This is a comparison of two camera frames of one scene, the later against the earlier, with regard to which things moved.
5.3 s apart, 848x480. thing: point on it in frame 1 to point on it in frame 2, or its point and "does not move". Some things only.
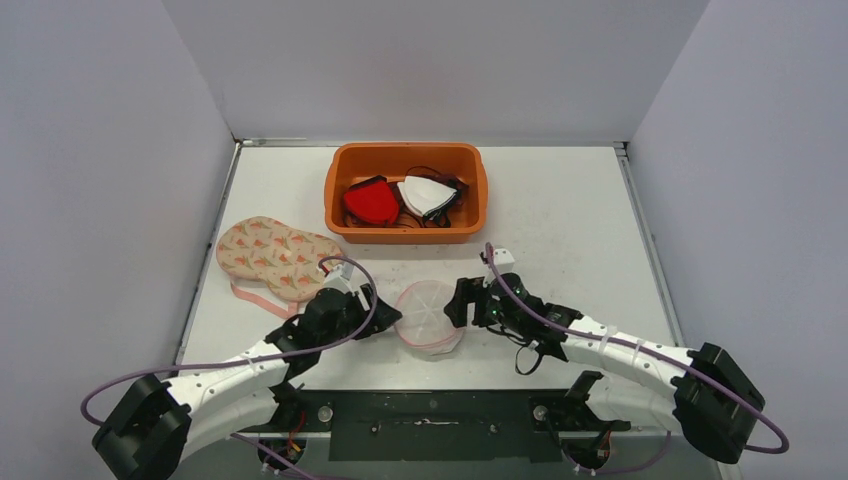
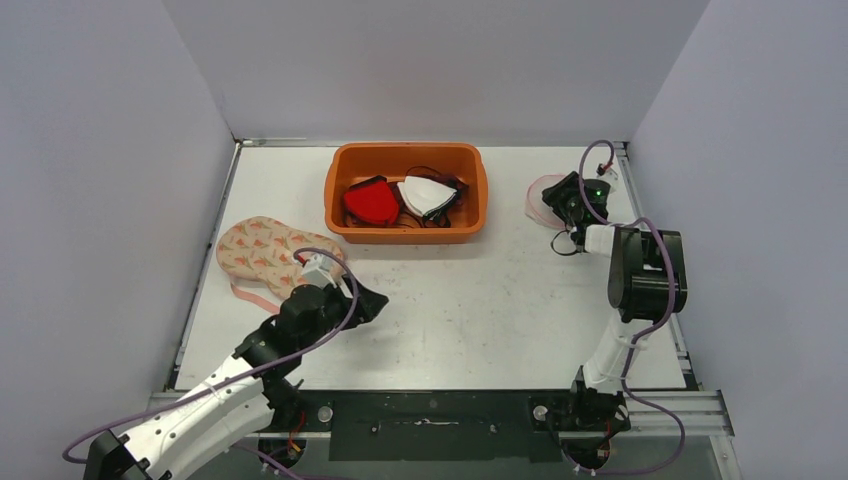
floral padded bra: x=282 y=259 does not move
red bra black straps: x=371 y=202 does not move
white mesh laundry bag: x=424 y=324 to x=536 y=208
